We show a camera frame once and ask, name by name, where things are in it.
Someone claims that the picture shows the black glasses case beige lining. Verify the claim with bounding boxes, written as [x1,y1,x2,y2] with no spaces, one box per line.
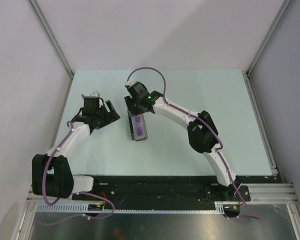
[127,110,148,142]

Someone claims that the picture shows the left aluminium frame post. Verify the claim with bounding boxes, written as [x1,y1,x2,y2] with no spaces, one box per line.
[27,0,74,80]

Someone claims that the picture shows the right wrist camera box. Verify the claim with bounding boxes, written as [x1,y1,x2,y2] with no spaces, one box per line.
[124,81,136,88]

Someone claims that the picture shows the aluminium frame post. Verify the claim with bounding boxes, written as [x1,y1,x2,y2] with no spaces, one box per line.
[245,0,295,77]
[27,0,74,80]

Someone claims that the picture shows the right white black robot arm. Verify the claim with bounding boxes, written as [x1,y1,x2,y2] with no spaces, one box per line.
[124,81,240,201]

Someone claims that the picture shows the pink frame purple sunglasses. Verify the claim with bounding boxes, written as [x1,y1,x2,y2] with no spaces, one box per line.
[131,114,148,141]

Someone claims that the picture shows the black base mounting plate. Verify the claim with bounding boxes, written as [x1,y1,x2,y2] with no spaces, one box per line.
[72,175,239,207]

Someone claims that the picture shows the aluminium extrusion rail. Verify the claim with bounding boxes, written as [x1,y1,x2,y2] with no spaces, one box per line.
[246,183,298,204]

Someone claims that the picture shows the right aluminium frame post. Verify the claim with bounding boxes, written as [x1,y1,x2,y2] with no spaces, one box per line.
[245,0,295,77]

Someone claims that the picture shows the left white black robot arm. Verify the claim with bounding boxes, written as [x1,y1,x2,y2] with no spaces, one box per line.
[31,95,120,206]

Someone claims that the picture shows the grey slotted cable duct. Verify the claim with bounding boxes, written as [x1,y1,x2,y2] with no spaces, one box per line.
[35,201,241,217]

